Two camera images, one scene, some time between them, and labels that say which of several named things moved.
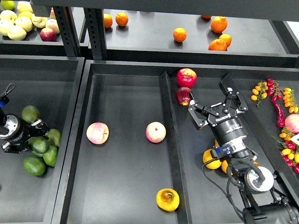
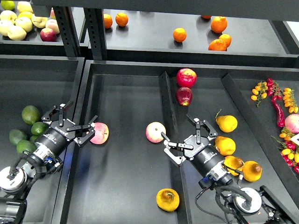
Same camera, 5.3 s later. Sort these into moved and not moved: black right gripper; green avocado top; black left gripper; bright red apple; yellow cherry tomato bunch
Moved: black left gripper; black right gripper
Not moved: bright red apple; yellow cherry tomato bunch; green avocado top
